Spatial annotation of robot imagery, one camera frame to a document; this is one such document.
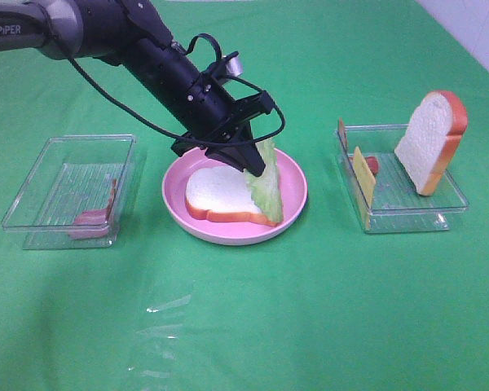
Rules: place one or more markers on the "toy lettuce leaf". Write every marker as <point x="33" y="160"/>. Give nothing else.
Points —
<point x="265" y="189"/>

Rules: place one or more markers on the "clear plastic tray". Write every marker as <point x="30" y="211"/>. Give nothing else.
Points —
<point x="396" y="207"/>
<point x="72" y="174"/>

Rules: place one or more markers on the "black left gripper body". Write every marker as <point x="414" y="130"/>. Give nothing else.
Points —
<point x="212" y="118"/>

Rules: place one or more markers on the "toy bread slice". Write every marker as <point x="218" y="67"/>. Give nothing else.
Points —
<point x="431" y="139"/>
<point x="220" y="194"/>

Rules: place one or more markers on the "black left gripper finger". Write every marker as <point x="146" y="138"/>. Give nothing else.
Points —
<point x="242" y="158"/>

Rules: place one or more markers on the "pink round plate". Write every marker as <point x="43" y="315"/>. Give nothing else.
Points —
<point x="293" y="190"/>

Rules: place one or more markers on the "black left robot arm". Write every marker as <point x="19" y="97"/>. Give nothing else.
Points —
<point x="132" y="34"/>

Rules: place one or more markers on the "toy bacon strip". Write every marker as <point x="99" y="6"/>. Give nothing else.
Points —
<point x="372" y="161"/>
<point x="94" y="223"/>

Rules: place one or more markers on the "yellow toy cheese slice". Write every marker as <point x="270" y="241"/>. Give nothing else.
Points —
<point x="366" y="182"/>

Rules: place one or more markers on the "left clear plastic tray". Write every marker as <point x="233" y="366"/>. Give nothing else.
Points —
<point x="72" y="174"/>

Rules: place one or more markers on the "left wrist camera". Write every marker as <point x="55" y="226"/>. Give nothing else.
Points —
<point x="232" y="66"/>

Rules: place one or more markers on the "right clear plastic tray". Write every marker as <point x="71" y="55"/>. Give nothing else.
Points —
<point x="396" y="207"/>

